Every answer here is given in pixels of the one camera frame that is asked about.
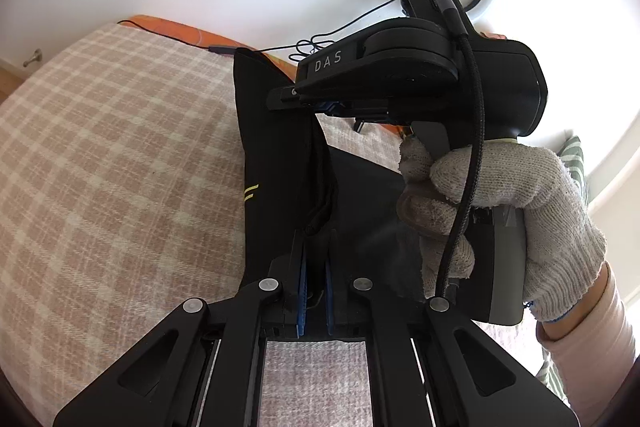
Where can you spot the black sport pants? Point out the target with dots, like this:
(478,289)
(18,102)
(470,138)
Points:
(299,186)

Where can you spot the pink plaid bed blanket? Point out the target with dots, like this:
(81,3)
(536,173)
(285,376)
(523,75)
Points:
(122,195)

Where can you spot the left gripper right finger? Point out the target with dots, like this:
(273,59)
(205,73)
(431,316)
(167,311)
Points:
(429,365)

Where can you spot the right pink sleeve forearm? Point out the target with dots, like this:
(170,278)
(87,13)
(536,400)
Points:
(593,348)

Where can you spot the green striped pillow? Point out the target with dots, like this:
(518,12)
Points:
(566,207)

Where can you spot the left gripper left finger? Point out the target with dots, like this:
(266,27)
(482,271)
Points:
(203,364)

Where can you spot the right white knit glove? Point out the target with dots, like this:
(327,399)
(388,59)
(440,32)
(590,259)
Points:
(511,174)

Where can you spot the orange floral bed sheet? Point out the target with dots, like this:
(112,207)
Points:
(202,39)

